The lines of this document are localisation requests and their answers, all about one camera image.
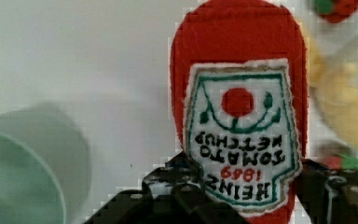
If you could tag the red plush ketchup bottle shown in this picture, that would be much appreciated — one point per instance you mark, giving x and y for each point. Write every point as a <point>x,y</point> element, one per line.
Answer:
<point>240,103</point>

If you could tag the plush peeled banana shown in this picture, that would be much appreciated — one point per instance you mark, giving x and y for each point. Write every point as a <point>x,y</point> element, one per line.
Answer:
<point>336,93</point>

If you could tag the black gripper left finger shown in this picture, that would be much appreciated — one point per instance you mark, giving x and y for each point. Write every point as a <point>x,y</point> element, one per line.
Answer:
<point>171,194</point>

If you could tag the green toy pot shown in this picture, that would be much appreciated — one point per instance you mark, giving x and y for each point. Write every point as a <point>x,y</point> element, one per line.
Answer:
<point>44,167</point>

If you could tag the small red plush strawberry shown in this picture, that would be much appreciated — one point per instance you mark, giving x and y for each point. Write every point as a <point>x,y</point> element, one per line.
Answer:
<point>334,11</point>

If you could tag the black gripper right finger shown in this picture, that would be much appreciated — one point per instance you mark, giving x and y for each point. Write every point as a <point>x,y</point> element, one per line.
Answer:
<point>329,196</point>

